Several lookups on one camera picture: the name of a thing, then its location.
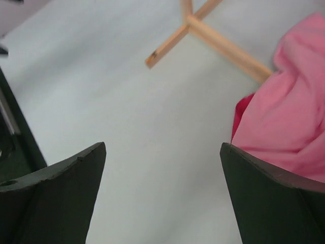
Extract wooden clothes rack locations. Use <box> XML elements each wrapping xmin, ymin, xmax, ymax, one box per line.
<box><xmin>145</xmin><ymin>1</ymin><xmax>272</xmax><ymax>83</ymax></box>

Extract light pink t-shirt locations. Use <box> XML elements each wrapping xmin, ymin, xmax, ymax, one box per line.
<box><xmin>232</xmin><ymin>13</ymin><xmax>324</xmax><ymax>182</ymax></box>

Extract magenta t-shirt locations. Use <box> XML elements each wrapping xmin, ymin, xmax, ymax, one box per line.
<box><xmin>231</xmin><ymin>93</ymin><xmax>254</xmax><ymax>141</ymax></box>

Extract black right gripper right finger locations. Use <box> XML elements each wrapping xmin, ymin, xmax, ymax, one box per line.
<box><xmin>220</xmin><ymin>143</ymin><xmax>324</xmax><ymax>244</ymax></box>

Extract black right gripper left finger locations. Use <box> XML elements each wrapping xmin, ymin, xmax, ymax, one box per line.
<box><xmin>1</xmin><ymin>142</ymin><xmax>106</xmax><ymax>243</ymax></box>

